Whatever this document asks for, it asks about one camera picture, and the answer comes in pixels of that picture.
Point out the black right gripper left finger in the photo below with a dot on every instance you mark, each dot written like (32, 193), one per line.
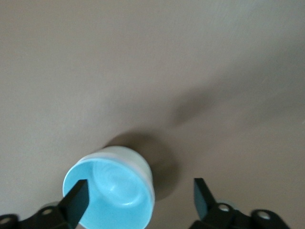
(76, 202)

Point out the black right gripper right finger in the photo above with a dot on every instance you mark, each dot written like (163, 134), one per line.
(202, 200)

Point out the blue bowl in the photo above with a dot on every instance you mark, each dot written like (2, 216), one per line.
(114, 190)

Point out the white bowl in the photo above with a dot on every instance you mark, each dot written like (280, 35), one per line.
(140, 162)

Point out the brown table cloth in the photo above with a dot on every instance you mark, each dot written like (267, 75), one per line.
(152, 59)

